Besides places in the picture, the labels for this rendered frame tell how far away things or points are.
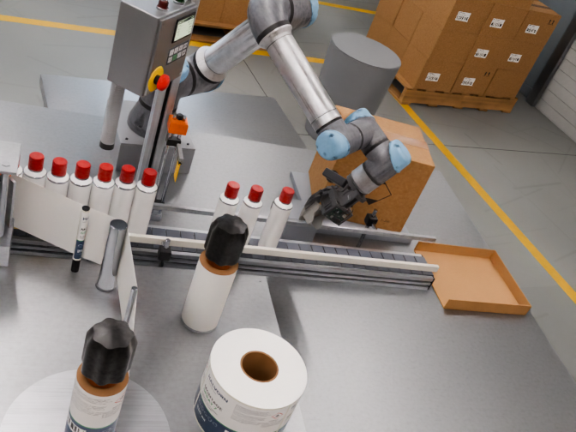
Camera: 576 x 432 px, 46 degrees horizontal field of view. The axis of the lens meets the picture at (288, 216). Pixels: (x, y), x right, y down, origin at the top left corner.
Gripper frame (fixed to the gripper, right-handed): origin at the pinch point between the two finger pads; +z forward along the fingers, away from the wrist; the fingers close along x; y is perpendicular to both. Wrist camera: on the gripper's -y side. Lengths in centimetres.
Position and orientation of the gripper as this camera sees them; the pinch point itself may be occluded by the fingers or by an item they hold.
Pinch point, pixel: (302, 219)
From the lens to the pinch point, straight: 191.6
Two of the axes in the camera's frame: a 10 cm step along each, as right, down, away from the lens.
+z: -7.3, 5.5, 4.1
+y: 1.6, 7.2, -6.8
